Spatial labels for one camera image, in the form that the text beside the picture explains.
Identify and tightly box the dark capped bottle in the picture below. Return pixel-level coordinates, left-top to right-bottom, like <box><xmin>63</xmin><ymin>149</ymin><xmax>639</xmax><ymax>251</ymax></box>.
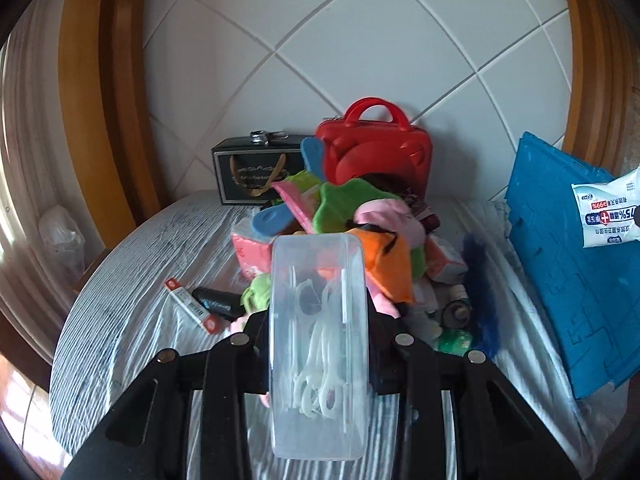
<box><xmin>440</xmin><ymin>300</ymin><xmax>471</xmax><ymax>328</ymax></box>

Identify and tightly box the clear plastic bag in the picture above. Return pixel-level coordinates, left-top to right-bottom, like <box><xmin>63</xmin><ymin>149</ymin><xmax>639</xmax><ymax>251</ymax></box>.
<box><xmin>39</xmin><ymin>205</ymin><xmax>86</xmax><ymax>291</ymax></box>

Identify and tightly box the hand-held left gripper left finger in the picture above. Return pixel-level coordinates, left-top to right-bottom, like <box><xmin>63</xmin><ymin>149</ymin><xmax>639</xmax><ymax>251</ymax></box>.
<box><xmin>65</xmin><ymin>310</ymin><xmax>273</xmax><ymax>480</ymax></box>

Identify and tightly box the pig plush orange dress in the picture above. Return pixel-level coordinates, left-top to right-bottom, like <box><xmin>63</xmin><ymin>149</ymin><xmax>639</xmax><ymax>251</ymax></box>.
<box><xmin>345</xmin><ymin>227</ymin><xmax>416</xmax><ymax>303</ymax></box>

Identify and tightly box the blue plastic folding crate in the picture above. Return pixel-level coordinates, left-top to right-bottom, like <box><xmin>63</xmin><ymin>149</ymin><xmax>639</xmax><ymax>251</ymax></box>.
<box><xmin>505</xmin><ymin>131</ymin><xmax>640</xmax><ymax>401</ymax></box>

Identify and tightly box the clear plastic floss pick box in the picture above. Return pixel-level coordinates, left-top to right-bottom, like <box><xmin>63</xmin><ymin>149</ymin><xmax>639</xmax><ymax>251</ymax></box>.
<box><xmin>268</xmin><ymin>233</ymin><xmax>371</xmax><ymax>446</ymax></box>

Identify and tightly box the pink plush toy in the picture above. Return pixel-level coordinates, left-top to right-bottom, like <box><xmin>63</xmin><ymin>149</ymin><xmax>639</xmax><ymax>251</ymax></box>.
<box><xmin>352</xmin><ymin>199</ymin><xmax>426</xmax><ymax>251</ymax></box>

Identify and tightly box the red toy suitcase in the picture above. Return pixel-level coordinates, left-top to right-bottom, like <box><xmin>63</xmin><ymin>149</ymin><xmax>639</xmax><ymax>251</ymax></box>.
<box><xmin>314</xmin><ymin>97</ymin><xmax>432</xmax><ymax>196</ymax></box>

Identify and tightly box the wooden wall trim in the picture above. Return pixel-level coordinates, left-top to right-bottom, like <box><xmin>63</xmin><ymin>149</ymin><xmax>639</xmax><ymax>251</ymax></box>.
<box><xmin>557</xmin><ymin>0</ymin><xmax>640</xmax><ymax>171</ymax></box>
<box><xmin>57</xmin><ymin>0</ymin><xmax>163</xmax><ymax>231</ymax></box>

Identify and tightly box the red white tube box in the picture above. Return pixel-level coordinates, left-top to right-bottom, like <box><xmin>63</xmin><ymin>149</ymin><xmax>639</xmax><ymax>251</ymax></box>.
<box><xmin>165</xmin><ymin>276</ymin><xmax>221</xmax><ymax>335</ymax></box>

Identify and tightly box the black gift box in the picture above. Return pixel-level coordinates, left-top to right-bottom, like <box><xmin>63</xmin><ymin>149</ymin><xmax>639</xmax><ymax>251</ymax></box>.
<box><xmin>211</xmin><ymin>130</ymin><xmax>308</xmax><ymax>207</ymax></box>

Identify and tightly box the black printed pouch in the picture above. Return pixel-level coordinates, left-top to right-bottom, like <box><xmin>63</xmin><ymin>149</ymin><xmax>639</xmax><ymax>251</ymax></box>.
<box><xmin>367</xmin><ymin>172</ymin><xmax>428</xmax><ymax>213</ymax></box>

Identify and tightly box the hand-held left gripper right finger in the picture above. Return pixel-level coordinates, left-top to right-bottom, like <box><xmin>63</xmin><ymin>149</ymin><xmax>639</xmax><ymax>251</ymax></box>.
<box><xmin>367</xmin><ymin>305</ymin><xmax>581</xmax><ymax>480</ymax></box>

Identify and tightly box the ribbed translucent panel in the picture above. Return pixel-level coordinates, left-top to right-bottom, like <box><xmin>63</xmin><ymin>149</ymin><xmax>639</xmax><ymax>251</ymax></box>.
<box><xmin>0</xmin><ymin>0</ymin><xmax>136</xmax><ymax>321</ymax></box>

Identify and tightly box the small green plush toy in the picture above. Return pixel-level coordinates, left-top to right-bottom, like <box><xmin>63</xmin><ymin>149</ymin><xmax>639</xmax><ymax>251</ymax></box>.
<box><xmin>240</xmin><ymin>275</ymin><xmax>273</xmax><ymax>316</ymax></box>

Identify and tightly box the pink soft tissue pack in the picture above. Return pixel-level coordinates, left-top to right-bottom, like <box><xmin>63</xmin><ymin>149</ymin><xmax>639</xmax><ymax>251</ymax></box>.
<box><xmin>231</xmin><ymin>220</ymin><xmax>276</xmax><ymax>281</ymax></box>

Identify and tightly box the white wet wipe packet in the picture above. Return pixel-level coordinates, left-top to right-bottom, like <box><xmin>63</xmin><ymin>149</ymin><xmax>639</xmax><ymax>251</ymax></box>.
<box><xmin>571</xmin><ymin>166</ymin><xmax>640</xmax><ymax>250</ymax></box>

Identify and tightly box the green bottle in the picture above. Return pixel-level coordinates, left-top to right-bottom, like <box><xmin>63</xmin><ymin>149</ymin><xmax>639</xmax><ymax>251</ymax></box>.
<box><xmin>437</xmin><ymin>327</ymin><xmax>473</xmax><ymax>356</ymax></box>

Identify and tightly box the orange white carton box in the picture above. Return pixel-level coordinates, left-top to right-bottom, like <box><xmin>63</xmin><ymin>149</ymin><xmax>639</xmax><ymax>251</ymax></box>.
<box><xmin>425</xmin><ymin>235</ymin><xmax>468</xmax><ymax>283</ymax></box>

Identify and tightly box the pink plastic stick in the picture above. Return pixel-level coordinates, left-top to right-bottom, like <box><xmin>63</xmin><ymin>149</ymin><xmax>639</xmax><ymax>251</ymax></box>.
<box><xmin>272</xmin><ymin>180</ymin><xmax>321</xmax><ymax>233</ymax></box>

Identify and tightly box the blue plastic paddle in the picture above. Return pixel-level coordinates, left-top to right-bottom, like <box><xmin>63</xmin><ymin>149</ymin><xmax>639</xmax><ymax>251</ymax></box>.
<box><xmin>300</xmin><ymin>137</ymin><xmax>326</xmax><ymax>181</ymax></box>
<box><xmin>251</xmin><ymin>205</ymin><xmax>296</xmax><ymax>238</ymax></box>

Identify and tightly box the black oval pouch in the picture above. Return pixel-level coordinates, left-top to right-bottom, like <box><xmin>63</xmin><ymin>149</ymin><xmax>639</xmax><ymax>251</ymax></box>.
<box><xmin>191</xmin><ymin>286</ymin><xmax>246</xmax><ymax>321</ymax></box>

